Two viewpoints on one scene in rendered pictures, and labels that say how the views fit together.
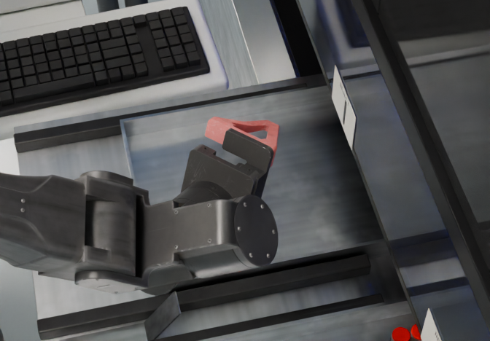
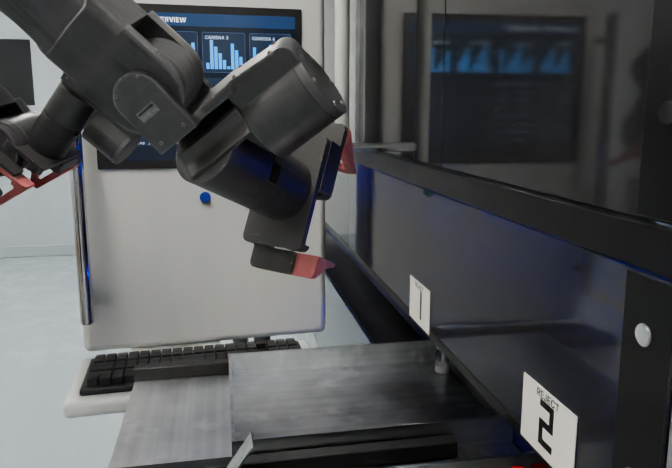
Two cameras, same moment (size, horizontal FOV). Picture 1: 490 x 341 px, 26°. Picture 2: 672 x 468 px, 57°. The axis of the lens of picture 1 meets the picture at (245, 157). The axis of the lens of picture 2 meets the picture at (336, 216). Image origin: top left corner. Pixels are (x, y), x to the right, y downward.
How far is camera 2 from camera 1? 0.71 m
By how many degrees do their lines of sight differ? 43
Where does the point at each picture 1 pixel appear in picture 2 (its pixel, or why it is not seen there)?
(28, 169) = (140, 390)
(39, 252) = (76, 1)
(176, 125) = (277, 368)
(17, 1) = (170, 333)
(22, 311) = not seen: outside the picture
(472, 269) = (565, 215)
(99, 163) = (204, 388)
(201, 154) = not seen: hidden behind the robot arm
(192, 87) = not seen: hidden behind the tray
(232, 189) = (306, 155)
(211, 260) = (270, 96)
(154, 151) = (255, 382)
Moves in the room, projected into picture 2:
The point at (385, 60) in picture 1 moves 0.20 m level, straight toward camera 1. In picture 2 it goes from (450, 177) to (437, 200)
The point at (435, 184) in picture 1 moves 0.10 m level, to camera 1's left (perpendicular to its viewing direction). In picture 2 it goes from (509, 199) to (401, 199)
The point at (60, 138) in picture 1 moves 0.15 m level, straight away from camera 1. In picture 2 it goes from (174, 369) to (176, 335)
